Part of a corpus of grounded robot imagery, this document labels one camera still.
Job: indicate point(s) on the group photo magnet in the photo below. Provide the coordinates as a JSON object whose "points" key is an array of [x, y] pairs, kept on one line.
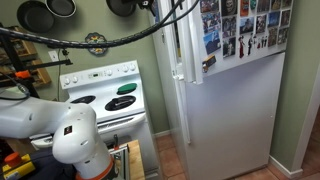
{"points": [[209, 6]]}

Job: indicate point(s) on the black orange box magnet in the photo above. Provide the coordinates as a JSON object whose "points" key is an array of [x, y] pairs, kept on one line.
{"points": [[209, 63]]}

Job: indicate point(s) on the yellow emergency stop box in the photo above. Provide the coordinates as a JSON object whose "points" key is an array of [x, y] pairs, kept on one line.
{"points": [[16, 166]]}

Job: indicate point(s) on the aluminium frame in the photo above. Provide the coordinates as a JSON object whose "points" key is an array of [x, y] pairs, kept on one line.
{"points": [[121, 163]]}

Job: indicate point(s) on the dark photo magnet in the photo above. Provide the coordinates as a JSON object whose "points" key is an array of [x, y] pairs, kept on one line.
{"points": [[229, 47], [272, 36], [229, 26], [263, 5], [261, 23], [287, 2], [283, 35], [276, 4], [285, 17]]}

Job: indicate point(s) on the white freezer door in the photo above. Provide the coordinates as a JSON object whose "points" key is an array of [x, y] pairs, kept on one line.
{"points": [[196, 50]]}

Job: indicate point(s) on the small figures magnet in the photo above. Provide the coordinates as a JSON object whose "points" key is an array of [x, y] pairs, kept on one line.
{"points": [[261, 41]]}

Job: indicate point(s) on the teal round magnet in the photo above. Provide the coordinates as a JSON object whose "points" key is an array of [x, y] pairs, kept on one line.
{"points": [[253, 4]]}

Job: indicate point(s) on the skull photo magnet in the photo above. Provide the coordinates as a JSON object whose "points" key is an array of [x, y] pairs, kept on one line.
{"points": [[229, 6]]}

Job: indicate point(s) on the silver rimmed frying pan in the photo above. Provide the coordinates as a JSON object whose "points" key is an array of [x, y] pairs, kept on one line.
{"points": [[60, 7]]}

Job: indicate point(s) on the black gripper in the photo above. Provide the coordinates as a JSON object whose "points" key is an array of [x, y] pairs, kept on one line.
{"points": [[150, 5]]}

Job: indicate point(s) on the white wall light switch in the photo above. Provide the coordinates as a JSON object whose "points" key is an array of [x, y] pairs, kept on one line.
{"points": [[53, 55]]}

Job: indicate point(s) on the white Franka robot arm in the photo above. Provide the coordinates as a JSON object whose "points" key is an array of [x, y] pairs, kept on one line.
{"points": [[76, 140]]}

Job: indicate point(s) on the black figure magnet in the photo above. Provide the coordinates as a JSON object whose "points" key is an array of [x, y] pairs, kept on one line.
{"points": [[250, 44]]}

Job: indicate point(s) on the large white fridge door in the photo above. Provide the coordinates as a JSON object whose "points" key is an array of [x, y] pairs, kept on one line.
{"points": [[233, 116]]}

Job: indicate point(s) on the blue landscape photo magnet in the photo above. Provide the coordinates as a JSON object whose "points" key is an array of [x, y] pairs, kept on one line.
{"points": [[246, 25]]}

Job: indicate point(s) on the floral ceramic trivet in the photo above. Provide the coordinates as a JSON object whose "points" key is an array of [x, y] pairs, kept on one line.
{"points": [[96, 43]]}

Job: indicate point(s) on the red dress figure magnet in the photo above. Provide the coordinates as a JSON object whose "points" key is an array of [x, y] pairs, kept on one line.
{"points": [[241, 46]]}

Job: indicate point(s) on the white electric stove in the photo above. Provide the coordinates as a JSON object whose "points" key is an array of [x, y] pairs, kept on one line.
{"points": [[100, 75]]}

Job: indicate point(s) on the wooden wall rack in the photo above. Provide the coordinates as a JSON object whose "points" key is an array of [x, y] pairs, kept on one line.
{"points": [[40, 76]]}

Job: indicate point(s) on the orange clamp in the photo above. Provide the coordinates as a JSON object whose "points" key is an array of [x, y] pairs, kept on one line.
{"points": [[22, 74]]}

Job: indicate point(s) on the sky blue landscape photo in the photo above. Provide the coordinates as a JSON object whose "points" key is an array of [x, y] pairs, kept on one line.
{"points": [[212, 42]]}

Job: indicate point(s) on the colourful people collage photo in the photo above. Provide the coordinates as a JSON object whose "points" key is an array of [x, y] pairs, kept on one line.
{"points": [[210, 22]]}

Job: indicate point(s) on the black camera stand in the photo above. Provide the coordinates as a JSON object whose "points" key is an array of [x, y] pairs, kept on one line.
{"points": [[8, 50]]}

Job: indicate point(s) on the orange red photo magnet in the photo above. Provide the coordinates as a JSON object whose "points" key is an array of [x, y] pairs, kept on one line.
{"points": [[244, 7]]}

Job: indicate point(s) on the large black frying pan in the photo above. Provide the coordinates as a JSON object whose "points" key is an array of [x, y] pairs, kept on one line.
{"points": [[35, 16]]}

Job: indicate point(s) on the green burner cover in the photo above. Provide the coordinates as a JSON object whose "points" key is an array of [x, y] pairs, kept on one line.
{"points": [[127, 88]]}

